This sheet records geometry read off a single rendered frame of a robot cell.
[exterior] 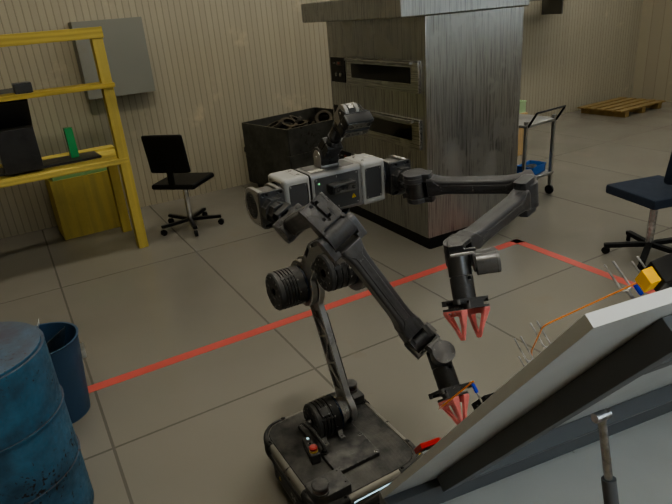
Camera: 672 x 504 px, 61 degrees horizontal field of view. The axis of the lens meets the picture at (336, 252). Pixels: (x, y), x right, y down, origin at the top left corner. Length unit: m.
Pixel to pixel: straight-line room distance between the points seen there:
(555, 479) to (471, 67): 3.78
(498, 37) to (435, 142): 1.00
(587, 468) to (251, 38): 6.54
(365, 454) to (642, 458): 1.16
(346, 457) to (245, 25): 5.87
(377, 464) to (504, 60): 3.66
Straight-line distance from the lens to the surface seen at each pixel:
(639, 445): 1.95
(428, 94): 4.75
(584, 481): 1.79
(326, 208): 1.38
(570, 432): 1.69
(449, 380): 1.53
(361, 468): 2.58
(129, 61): 6.87
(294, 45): 7.80
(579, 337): 0.71
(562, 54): 11.02
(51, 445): 2.74
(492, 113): 5.23
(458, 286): 1.43
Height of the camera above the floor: 2.02
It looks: 23 degrees down
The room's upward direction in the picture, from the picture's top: 5 degrees counter-clockwise
